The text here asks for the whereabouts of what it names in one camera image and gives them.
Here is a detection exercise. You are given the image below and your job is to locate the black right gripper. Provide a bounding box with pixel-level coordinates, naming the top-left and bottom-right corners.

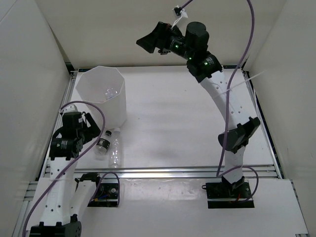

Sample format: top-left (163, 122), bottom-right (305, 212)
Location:
top-left (135, 23), bottom-right (193, 61)

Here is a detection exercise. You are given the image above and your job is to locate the blue label plastic bottle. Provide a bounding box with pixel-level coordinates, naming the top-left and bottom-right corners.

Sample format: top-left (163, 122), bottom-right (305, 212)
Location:
top-left (105, 88), bottom-right (118, 101)

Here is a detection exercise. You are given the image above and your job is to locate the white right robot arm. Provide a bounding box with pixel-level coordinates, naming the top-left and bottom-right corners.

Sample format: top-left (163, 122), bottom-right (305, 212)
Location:
top-left (157, 22), bottom-right (260, 198)

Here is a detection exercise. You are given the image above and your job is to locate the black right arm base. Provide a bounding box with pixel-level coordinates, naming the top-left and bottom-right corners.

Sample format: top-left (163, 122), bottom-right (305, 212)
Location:
top-left (201, 182), bottom-right (255, 209)

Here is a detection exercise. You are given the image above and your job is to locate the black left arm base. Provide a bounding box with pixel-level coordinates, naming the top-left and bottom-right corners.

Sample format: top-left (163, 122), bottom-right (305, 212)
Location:
top-left (88, 172), bottom-right (120, 208)

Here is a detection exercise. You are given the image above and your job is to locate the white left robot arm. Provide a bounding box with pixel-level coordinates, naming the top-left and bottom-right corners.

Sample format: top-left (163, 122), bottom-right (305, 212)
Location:
top-left (22, 22), bottom-right (222, 237)

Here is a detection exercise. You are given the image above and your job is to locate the white octagonal bin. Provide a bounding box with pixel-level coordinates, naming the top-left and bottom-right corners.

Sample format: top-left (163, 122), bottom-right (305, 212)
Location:
top-left (76, 66), bottom-right (127, 129)

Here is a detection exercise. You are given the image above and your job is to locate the black label plastic bottle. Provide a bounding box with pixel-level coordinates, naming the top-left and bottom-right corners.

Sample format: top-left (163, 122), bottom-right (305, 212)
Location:
top-left (94, 130), bottom-right (112, 160)

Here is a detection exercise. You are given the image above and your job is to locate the clear unlabeled plastic bottle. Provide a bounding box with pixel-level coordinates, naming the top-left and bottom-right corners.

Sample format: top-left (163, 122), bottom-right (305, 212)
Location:
top-left (109, 128), bottom-right (123, 168)

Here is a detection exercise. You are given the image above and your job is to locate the aluminium frame rail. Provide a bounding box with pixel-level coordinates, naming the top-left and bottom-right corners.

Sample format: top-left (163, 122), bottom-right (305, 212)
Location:
top-left (24, 66), bottom-right (282, 237)

